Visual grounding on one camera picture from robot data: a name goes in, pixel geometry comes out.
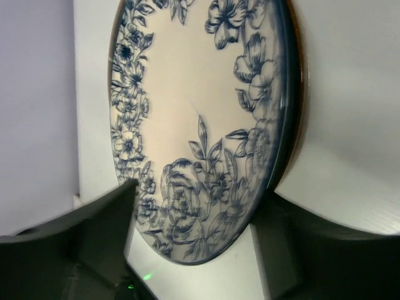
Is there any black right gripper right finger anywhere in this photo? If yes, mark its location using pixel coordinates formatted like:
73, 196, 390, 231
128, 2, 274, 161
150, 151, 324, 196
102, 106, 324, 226
250, 190, 399, 299

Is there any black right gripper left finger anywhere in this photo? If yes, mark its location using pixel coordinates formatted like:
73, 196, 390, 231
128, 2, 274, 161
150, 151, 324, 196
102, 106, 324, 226
1, 179, 156, 300

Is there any dark teal blossom plate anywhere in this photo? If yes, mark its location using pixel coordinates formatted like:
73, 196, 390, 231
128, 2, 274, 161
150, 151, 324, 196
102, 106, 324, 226
268, 1, 308, 190

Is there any white blue floral plate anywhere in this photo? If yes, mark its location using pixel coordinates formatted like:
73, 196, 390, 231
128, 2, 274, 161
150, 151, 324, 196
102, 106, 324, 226
109, 1, 287, 265

